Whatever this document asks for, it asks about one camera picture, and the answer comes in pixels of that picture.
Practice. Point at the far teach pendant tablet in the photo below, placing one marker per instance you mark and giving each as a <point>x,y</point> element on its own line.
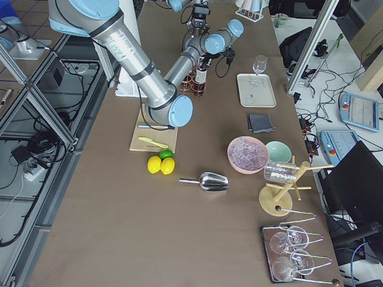
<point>359,111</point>

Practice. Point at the white cup rack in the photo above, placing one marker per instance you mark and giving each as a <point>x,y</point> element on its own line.
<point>251,9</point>

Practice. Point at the copper wire bottle basket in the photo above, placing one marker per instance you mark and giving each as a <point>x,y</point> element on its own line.
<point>186,84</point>

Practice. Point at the green lime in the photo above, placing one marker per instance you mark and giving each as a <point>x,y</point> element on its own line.
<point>165,154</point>

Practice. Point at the aluminium frame post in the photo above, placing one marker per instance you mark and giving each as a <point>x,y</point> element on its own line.
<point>318,29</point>

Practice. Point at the black glass rack tray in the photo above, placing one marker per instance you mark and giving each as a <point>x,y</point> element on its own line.
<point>287,255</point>

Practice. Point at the white serving tray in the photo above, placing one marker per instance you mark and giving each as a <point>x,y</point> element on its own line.
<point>255,91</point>

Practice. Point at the wine glass on tray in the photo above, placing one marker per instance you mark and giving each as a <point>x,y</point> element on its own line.
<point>259,66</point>

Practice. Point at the clear glass mug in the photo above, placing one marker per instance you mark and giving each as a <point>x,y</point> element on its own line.
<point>280,172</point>

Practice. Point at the wooden cup tree stand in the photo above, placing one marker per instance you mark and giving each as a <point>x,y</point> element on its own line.
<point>274,197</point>

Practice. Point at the teach pendant tablet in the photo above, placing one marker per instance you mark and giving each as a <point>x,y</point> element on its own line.
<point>337,143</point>
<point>359,111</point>

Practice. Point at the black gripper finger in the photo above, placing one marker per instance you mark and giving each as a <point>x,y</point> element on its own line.
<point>207,59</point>

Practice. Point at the pink bowl with ice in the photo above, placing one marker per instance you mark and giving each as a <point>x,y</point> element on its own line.
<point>247,154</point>

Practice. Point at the mint green bowl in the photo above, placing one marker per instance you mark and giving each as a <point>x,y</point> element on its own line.
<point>278,152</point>

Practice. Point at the yellow plastic knife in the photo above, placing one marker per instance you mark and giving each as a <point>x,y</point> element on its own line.
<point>150,141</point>

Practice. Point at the dark grey folded cloth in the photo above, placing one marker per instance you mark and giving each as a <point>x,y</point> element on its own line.
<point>258,123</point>

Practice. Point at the near teach pendant tablet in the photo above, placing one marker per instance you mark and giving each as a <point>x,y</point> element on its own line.
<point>337,143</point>

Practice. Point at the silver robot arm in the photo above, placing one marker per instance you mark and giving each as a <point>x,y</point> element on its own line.
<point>183,6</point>
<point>104,21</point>

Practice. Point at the tea bottle taken out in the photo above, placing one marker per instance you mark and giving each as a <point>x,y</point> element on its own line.
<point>199,81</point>

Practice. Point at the upper hanging wine glass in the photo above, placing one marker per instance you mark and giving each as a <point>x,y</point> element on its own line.
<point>288,240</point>

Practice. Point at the steel ice scoop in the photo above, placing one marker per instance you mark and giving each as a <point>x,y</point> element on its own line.
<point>209,182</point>

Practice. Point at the hanging wine glass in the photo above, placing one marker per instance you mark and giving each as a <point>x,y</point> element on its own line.
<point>294,267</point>
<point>288,240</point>

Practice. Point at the black monitor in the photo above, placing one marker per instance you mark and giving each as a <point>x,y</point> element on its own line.
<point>355,185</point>

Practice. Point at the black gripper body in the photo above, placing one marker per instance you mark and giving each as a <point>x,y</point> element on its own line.
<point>208,59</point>
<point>197,13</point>

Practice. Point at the lower hanging wine glass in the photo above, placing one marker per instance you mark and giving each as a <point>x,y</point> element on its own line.
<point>294,267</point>

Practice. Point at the bamboo cutting board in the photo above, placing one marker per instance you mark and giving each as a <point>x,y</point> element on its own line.
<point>167,137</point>

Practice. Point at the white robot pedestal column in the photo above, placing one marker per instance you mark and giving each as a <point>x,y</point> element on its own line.
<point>126,86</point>

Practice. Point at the whole yellow lemon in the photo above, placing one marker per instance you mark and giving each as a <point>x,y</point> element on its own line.
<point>154,164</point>

